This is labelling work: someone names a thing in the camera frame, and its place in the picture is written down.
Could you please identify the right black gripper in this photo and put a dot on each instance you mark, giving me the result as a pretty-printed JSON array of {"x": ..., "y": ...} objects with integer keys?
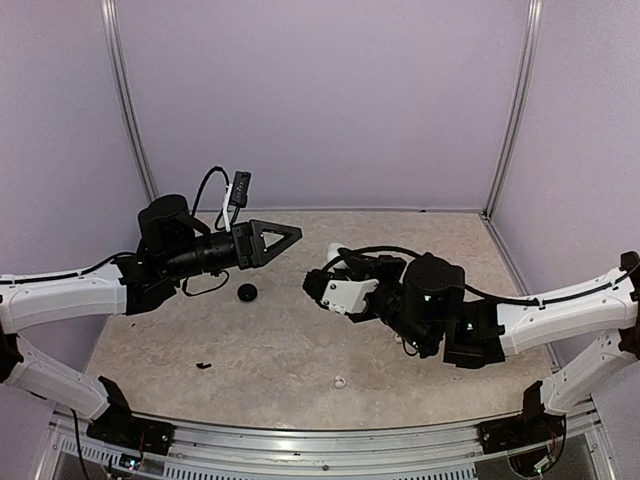
[{"x": 364, "y": 267}]

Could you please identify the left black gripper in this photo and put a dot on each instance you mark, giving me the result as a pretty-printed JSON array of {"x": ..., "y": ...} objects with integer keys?
[{"x": 247, "y": 236}]

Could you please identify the white earbud charging case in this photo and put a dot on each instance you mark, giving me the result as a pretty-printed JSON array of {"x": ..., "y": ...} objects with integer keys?
[{"x": 336, "y": 251}]

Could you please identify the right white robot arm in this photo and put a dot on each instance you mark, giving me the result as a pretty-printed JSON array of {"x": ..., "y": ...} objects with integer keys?
[{"x": 423, "y": 302}]

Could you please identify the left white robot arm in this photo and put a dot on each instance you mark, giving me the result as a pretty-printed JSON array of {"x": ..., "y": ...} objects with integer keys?
[{"x": 174, "y": 246}]

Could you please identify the black round charging case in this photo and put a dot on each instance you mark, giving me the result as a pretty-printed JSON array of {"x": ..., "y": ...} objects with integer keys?
[{"x": 247, "y": 292}]

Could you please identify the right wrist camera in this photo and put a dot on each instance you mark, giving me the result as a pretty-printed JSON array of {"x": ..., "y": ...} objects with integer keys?
[{"x": 334, "y": 292}]

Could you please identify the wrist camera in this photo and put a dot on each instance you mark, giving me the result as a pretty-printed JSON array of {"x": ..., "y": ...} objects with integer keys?
[
  {"x": 334, "y": 292},
  {"x": 234, "y": 200}
]

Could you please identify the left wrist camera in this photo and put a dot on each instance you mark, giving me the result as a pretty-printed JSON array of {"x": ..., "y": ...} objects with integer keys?
[{"x": 234, "y": 200}]

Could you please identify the front aluminium rail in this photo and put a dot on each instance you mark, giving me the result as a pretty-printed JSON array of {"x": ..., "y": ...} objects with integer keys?
[{"x": 459, "y": 450}]

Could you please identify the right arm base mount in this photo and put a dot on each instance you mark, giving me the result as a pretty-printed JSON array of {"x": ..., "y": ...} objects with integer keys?
[{"x": 514, "y": 432}]

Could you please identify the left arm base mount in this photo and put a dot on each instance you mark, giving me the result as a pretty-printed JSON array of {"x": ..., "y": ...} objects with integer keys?
[{"x": 134, "y": 433}]

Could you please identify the left aluminium frame post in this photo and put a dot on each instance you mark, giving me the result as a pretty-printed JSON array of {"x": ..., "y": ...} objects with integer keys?
[{"x": 115, "y": 49}]

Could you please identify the aluminium frame post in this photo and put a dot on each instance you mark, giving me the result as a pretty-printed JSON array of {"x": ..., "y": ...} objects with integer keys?
[
  {"x": 115, "y": 49},
  {"x": 517, "y": 108}
]

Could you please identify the right aluminium frame post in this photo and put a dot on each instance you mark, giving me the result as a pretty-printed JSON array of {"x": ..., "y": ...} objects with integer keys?
[{"x": 517, "y": 108}]

